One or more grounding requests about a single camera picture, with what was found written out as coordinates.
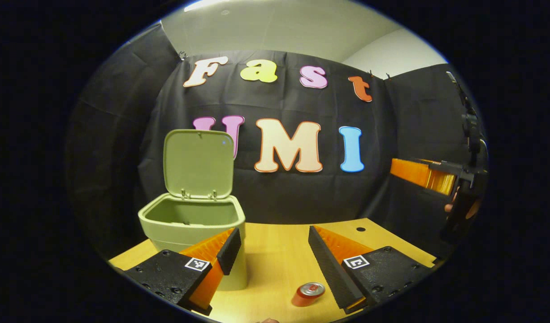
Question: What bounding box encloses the black backdrop cloth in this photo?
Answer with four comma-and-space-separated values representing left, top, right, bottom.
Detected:
64, 22, 488, 261

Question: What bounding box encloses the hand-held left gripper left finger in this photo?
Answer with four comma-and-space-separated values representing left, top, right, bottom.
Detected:
122, 227, 242, 316

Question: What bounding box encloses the wooden desktop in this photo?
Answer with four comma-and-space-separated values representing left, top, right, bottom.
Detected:
108, 218, 437, 323

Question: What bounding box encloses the green desktop garbage bin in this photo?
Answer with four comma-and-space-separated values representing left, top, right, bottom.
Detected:
138, 129, 248, 291

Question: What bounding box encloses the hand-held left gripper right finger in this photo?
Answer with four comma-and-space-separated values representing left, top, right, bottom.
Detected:
308, 225, 432, 314

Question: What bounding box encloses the red pop can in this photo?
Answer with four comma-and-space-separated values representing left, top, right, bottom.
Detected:
291, 282, 326, 307

